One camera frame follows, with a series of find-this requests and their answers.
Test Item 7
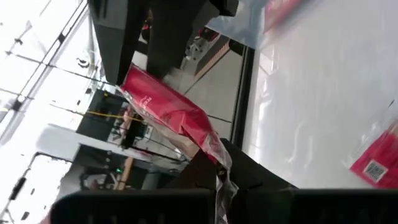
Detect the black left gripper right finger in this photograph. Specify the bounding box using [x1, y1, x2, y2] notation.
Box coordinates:
[220, 138, 398, 224]

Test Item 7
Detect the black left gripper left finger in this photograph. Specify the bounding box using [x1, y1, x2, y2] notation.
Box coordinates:
[49, 149, 218, 224]

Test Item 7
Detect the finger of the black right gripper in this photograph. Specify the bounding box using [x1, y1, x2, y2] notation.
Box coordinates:
[88, 0, 150, 85]
[146, 0, 208, 78]

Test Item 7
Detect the black striped floor mat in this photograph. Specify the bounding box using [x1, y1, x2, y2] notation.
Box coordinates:
[194, 34, 233, 78]

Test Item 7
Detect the clear plastic bin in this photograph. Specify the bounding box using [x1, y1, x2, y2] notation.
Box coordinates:
[205, 0, 268, 50]

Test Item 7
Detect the yellow hanging cable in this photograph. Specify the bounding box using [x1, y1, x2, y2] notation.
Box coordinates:
[85, 110, 146, 123]

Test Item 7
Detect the black aluminium table frame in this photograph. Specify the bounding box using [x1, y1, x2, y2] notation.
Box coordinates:
[229, 40, 256, 149]

